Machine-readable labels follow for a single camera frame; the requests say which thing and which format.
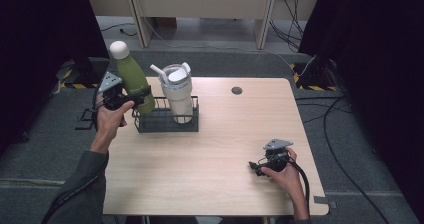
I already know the short black floor cable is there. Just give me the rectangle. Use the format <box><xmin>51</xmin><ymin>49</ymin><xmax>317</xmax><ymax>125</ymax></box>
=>
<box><xmin>99</xmin><ymin>22</ymin><xmax>138</xmax><ymax>38</ymax></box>

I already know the beige wooden desk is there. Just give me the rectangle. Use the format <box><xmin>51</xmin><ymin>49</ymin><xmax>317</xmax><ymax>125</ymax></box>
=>
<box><xmin>83</xmin><ymin>0</ymin><xmax>324</xmax><ymax>51</ymax></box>

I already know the green bottle with white cap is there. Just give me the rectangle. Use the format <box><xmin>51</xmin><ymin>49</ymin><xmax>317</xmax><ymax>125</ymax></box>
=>
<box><xmin>109</xmin><ymin>40</ymin><xmax>157</xmax><ymax>115</ymax></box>

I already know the person's right hand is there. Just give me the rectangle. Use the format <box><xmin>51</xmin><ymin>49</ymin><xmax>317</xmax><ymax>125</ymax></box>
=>
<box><xmin>260</xmin><ymin>146</ymin><xmax>304</xmax><ymax>202</ymax></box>

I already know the dark wire basket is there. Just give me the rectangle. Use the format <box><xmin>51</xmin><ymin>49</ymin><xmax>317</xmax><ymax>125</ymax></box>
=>
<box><xmin>131</xmin><ymin>95</ymin><xmax>201</xmax><ymax>134</ymax></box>

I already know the bundle of black cables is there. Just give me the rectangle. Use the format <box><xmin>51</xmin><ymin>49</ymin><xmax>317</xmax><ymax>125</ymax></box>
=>
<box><xmin>268</xmin><ymin>0</ymin><xmax>305</xmax><ymax>53</ymax></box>

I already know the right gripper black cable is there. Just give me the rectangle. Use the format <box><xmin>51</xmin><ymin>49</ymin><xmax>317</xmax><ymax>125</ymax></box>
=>
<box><xmin>288</xmin><ymin>159</ymin><xmax>312</xmax><ymax>219</ymax></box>

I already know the black curtain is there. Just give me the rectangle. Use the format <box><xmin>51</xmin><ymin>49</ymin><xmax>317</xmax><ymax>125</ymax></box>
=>
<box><xmin>297</xmin><ymin>0</ymin><xmax>424</xmax><ymax>220</ymax></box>
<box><xmin>0</xmin><ymin>0</ymin><xmax>111</xmax><ymax>155</ymax></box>

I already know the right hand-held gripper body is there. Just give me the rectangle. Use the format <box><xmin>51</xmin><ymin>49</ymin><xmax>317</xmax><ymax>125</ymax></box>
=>
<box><xmin>260</xmin><ymin>137</ymin><xmax>294</xmax><ymax>173</ymax></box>

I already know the white tumbler with straw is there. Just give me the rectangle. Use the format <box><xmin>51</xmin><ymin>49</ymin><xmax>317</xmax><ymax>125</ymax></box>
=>
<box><xmin>149</xmin><ymin>61</ymin><xmax>195</xmax><ymax>125</ymax></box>

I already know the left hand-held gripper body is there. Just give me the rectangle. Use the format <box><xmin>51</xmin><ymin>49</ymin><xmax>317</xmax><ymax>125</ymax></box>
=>
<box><xmin>95</xmin><ymin>71</ymin><xmax>135</xmax><ymax>112</ymax></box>

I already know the black tape floor marking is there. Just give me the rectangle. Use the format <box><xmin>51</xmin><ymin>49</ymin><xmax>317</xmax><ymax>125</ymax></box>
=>
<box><xmin>74</xmin><ymin>108</ymin><xmax>98</xmax><ymax>131</ymax></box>

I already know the person's left hand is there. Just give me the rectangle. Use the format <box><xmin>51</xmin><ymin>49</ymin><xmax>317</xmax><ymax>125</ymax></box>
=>
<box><xmin>94</xmin><ymin>91</ymin><xmax>135</xmax><ymax>146</ymax></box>

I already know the long black floor cable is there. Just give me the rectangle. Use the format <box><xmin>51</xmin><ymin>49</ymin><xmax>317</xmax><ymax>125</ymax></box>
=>
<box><xmin>294</xmin><ymin>95</ymin><xmax>392</xmax><ymax>224</ymax></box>

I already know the black stand base hazard tape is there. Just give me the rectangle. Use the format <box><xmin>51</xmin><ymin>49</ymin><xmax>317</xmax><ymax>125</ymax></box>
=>
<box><xmin>289</xmin><ymin>58</ymin><xmax>338</xmax><ymax>93</ymax></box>
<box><xmin>54</xmin><ymin>57</ymin><xmax>111</xmax><ymax>90</ymax></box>

